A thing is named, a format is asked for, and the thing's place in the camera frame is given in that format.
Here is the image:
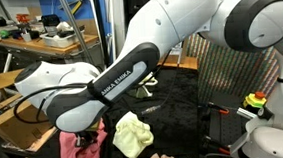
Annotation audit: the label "white metal rail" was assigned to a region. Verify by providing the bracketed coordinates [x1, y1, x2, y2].
[0, 52, 16, 75]

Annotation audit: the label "black curtain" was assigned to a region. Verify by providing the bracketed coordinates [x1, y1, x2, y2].
[122, 0, 172, 28]

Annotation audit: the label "red plush toy green leaves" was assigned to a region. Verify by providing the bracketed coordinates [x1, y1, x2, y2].
[126, 82, 152, 100]

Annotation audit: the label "black jar appliance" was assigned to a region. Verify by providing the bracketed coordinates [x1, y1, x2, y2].
[41, 13, 62, 34]

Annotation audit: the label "white hose ring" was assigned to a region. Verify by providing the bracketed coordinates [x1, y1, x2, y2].
[140, 72, 161, 99]

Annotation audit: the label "white plastic bin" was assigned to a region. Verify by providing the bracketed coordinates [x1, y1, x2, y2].
[39, 24, 87, 50]

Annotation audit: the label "silver slanted pole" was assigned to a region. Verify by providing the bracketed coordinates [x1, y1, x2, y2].
[56, 0, 96, 68]

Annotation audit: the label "black vertical pole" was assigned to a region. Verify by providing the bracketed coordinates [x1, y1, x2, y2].
[90, 0, 113, 70]

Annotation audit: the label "grey workbench wooden top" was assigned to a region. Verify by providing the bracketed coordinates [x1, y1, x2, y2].
[0, 25, 108, 80]

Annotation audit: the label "black clamp orange tip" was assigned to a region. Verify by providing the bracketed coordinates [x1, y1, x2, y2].
[205, 100, 232, 117]
[202, 135, 233, 158]

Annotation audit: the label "pink cloth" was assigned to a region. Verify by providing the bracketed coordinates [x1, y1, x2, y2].
[57, 118, 110, 158]

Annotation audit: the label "light green cloth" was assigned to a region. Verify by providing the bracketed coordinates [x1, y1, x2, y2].
[110, 108, 156, 158]

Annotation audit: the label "black table cloth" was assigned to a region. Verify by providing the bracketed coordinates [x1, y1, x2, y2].
[7, 62, 221, 158]

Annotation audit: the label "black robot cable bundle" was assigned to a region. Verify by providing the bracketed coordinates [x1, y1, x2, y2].
[9, 50, 178, 126]

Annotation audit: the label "yellow red emergency stop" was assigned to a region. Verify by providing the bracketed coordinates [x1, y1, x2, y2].
[242, 89, 269, 111]

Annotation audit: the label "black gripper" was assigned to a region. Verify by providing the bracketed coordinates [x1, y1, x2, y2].
[74, 130, 100, 150]

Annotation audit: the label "green small item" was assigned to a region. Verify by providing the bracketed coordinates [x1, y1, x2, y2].
[0, 28, 13, 40]

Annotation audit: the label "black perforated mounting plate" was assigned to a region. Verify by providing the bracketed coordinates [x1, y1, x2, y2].
[196, 89, 255, 158]

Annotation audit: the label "brown cardboard box black tape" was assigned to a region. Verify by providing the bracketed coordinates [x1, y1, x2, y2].
[0, 91, 60, 152]

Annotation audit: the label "orange small item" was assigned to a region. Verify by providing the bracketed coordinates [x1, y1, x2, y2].
[16, 12, 32, 25]

